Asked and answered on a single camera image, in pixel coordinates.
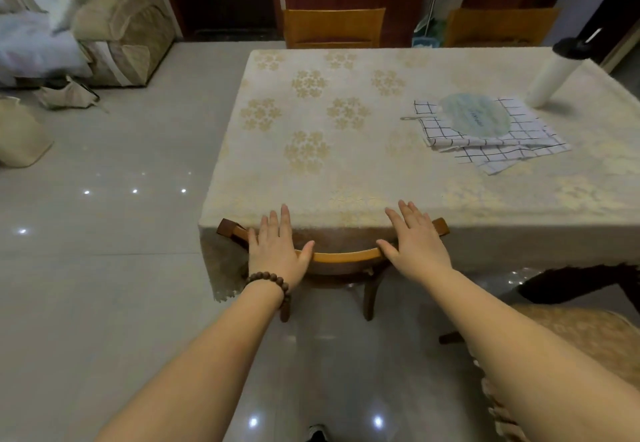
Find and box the person's right hand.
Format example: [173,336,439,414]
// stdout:
[375,200,453,285]

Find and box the person's left hand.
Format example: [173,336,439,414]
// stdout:
[246,204,316,291]

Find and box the beige waste bin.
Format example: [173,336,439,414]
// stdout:
[0,96,55,169]

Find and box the person's right forearm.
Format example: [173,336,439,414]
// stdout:
[429,269,640,442]

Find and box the person's left forearm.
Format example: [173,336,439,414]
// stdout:
[95,281,286,442]

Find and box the dining table with cream tablecloth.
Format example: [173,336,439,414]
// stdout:
[198,46,640,304]

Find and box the white blue checked cloth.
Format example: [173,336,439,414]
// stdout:
[413,97,573,177]

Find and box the pale round hand fan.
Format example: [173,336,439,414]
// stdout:
[399,94,513,139]

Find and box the green mop cloth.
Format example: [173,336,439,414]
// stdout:
[411,16,446,49]

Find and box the cream tumbler black lid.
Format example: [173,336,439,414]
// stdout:
[525,36,596,109]

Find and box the white crumpled cloth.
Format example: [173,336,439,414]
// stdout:
[35,75,101,110]

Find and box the cream fabric sofa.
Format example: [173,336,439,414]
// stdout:
[0,0,176,89]

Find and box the gold framed glass sliding door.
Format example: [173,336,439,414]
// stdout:
[575,0,640,71]

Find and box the cream sofa cushion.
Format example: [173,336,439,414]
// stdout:
[47,0,96,35]

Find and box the brown bead bracelet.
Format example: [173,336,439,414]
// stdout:
[243,271,292,310]

